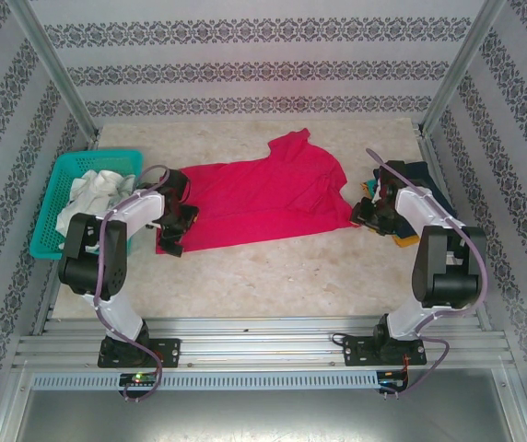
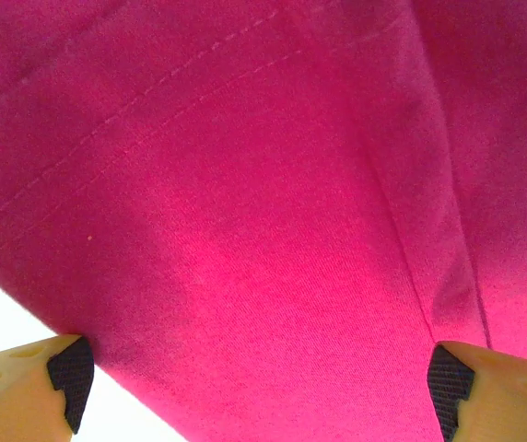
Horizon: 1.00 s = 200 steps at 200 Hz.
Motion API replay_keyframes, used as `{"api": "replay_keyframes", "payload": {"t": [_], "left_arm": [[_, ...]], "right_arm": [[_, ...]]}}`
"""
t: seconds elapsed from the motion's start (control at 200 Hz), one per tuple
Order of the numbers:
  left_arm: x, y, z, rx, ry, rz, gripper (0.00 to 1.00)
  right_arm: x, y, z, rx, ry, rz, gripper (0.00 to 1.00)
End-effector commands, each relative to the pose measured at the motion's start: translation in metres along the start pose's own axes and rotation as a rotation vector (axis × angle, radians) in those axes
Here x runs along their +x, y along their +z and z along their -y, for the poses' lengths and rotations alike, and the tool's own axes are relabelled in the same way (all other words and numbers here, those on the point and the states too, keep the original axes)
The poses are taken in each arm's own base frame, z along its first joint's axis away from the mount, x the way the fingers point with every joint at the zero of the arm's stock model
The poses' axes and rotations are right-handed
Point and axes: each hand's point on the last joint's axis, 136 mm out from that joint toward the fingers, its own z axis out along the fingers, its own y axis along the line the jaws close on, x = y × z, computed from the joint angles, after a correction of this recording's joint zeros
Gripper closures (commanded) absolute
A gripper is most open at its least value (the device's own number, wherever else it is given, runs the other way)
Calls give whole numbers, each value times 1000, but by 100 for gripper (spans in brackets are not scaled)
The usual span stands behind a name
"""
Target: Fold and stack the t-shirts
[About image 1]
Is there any teal plastic basket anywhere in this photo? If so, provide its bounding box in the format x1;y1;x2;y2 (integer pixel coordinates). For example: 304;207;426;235
29;149;145;262

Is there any left controller board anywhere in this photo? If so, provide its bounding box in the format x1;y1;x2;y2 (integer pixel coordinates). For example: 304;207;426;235
119;372;158;387

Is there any red t-shirt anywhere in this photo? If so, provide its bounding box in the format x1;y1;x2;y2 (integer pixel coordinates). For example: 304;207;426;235
155;128;353;253

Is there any aluminium frame post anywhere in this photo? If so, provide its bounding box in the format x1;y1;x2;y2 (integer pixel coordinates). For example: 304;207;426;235
417;0;507;137
7;0;101;139

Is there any grey slotted cable duct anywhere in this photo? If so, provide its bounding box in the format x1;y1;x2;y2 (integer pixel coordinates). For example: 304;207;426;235
30;371;380;390

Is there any white crumpled t-shirt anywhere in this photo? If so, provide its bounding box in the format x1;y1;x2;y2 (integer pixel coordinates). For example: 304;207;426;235
55;169;136;238

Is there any right controller board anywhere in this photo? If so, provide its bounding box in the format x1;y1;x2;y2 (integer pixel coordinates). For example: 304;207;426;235
378;370;410;386

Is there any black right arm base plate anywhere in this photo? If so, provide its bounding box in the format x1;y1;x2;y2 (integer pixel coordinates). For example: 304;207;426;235
341;335;427;367

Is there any aluminium frame rail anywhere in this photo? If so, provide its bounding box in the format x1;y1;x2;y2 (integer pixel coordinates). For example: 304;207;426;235
12;315;509;370

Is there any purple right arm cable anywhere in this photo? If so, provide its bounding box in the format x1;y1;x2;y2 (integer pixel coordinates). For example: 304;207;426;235
367;146;490;400

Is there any controller board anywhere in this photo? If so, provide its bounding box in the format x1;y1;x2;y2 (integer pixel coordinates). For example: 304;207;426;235
119;372;158;387
378;370;410;386

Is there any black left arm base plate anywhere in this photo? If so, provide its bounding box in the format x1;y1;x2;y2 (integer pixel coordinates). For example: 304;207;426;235
97;338;182;368

